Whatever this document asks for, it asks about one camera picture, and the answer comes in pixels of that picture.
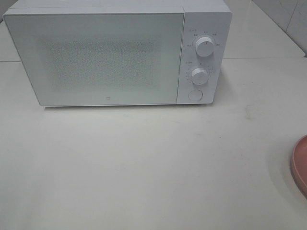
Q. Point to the white microwave door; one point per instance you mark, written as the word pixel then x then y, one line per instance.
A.
pixel 87 60

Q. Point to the upper white power knob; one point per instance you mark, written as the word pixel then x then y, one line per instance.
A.
pixel 204 46

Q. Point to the white microwave oven body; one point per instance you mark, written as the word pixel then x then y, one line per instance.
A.
pixel 201 17

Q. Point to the pink round plate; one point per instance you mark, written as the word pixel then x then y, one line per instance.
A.
pixel 299 165

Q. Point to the round white door-release button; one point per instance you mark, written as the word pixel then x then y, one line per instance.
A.
pixel 196 95

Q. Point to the lower white timer knob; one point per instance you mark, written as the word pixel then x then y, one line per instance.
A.
pixel 199 76

